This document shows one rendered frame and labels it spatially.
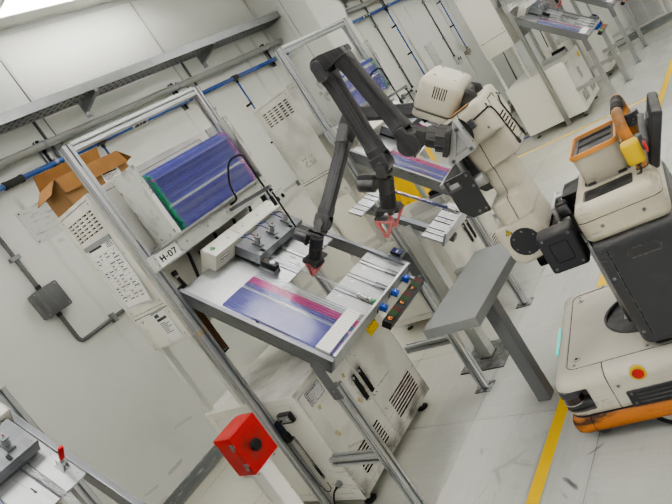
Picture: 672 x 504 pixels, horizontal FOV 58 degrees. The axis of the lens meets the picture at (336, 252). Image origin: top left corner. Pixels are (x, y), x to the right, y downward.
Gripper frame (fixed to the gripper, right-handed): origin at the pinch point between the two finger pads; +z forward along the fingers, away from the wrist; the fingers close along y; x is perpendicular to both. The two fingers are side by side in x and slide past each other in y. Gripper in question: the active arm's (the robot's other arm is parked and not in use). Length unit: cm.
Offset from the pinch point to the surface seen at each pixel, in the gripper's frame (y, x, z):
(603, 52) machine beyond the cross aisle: -603, 28, 45
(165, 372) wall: -11, -105, 141
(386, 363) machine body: -17, 35, 48
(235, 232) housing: 2.1, -39.5, -4.8
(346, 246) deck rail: -29.1, 0.1, 2.8
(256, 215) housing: -14.2, -40.2, -5.0
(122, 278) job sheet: 41, -69, 11
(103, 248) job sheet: 41, -78, -1
